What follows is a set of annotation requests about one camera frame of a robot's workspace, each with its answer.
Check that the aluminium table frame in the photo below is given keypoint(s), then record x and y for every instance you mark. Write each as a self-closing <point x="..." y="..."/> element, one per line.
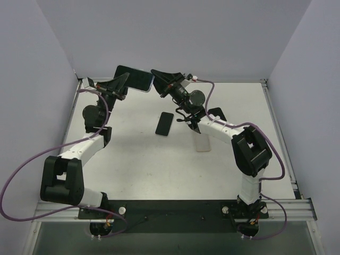
<point x="292" y="209"/>

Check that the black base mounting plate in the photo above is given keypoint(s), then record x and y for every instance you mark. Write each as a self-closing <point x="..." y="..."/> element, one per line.
<point x="176" y="216"/>

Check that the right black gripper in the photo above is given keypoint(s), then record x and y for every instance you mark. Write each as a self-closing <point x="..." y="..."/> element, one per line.
<point x="172" y="85"/>

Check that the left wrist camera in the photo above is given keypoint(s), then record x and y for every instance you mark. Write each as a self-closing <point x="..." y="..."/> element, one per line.
<point x="87" y="83"/>

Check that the beige phone case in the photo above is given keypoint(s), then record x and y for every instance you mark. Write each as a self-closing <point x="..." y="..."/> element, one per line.
<point x="201" y="142"/>

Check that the clear phone case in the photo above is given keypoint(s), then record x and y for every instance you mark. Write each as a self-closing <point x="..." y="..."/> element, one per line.
<point x="147" y="82"/>

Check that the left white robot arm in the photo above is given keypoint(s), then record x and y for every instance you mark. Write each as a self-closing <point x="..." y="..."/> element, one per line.
<point x="62" y="178"/>

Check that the black phone from beige case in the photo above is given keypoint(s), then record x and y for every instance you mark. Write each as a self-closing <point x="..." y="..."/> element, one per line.
<point x="217" y="116"/>

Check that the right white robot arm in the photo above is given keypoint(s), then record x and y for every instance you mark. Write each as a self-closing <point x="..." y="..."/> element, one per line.
<point x="251" y="151"/>

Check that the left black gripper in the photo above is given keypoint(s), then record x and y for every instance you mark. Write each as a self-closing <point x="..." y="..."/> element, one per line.
<point x="110" y="92"/>

